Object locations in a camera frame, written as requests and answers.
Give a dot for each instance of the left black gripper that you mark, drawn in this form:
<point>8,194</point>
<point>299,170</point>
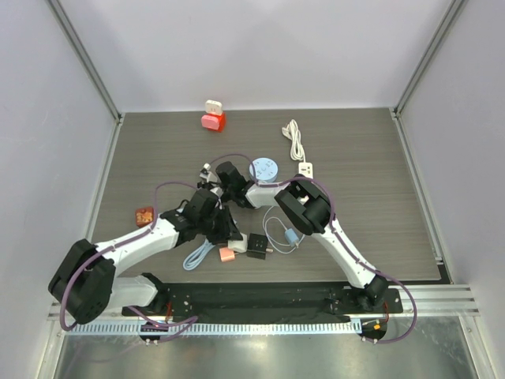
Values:
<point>228,230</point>

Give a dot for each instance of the round blue socket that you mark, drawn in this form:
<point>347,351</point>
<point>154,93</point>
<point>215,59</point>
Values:
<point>264,170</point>

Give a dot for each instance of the pink plug adapter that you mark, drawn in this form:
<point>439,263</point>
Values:
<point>226,254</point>

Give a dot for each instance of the white charger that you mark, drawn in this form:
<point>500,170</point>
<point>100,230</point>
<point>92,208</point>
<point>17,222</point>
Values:
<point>240,245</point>

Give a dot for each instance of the red brown cube adapter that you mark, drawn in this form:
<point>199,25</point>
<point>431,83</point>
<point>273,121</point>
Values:
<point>144,216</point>

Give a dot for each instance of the black cube adapter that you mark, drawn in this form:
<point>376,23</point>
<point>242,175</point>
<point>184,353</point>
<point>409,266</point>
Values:
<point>258,246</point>

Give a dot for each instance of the red pink cube socket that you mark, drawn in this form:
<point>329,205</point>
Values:
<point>213,122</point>

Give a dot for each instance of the blue usb charger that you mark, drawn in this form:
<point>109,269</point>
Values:
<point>292,238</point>

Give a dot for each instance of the cream white plug adapter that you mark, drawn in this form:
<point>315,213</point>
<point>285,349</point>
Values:
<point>213,107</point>

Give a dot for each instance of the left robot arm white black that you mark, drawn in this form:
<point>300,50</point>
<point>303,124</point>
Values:
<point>89,279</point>

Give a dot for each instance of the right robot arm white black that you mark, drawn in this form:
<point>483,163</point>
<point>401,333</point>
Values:
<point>310,209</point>

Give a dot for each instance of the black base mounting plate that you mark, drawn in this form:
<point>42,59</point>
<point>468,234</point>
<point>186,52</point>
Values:
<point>265,302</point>

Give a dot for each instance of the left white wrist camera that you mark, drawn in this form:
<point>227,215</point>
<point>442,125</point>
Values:
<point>217,191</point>

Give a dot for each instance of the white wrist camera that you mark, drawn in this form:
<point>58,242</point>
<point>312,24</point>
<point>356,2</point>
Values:
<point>217,191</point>
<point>208,179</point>

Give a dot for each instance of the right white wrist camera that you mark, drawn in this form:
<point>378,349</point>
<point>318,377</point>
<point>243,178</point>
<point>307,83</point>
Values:
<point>208,179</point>

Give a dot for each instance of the white slotted cable duct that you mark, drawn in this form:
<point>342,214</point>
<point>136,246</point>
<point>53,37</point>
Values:
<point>140,328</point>

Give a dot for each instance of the aluminium front rail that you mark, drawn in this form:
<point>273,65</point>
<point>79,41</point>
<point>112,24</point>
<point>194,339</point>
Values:
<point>432,300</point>

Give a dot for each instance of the left aluminium frame post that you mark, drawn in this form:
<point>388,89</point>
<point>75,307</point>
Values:
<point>83,56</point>

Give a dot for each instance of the aluminium frame post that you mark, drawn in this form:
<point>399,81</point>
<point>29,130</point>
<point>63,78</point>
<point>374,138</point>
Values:
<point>448,20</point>
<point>83,56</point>

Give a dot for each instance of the right aluminium frame post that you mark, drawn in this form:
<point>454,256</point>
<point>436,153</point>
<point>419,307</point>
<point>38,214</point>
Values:
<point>448,20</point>

